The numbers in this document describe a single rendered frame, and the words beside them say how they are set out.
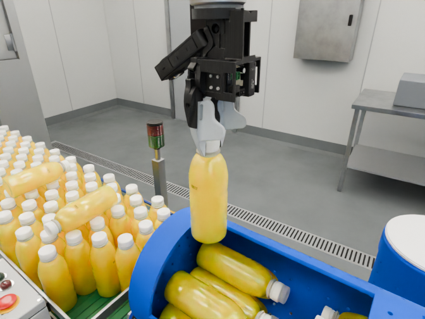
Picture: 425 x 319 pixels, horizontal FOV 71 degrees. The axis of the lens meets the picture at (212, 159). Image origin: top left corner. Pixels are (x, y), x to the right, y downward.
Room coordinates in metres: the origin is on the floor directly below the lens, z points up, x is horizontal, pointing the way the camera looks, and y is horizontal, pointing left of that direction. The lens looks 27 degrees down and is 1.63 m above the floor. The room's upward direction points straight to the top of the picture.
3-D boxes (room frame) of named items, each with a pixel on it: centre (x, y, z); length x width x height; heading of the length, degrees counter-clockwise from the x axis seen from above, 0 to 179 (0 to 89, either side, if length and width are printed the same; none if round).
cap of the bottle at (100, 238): (0.61, 0.30, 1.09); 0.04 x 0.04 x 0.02
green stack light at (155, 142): (1.07, 0.22, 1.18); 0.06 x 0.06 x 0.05
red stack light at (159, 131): (1.07, 0.22, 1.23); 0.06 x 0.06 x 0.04
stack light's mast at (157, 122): (1.07, 0.22, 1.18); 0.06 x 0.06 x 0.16
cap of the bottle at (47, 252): (0.56, 0.42, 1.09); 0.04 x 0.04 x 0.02
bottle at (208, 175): (0.45, 0.01, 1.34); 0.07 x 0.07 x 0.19
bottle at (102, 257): (0.61, 0.30, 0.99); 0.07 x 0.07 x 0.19
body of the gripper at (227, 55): (0.44, -0.01, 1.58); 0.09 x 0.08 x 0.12; 54
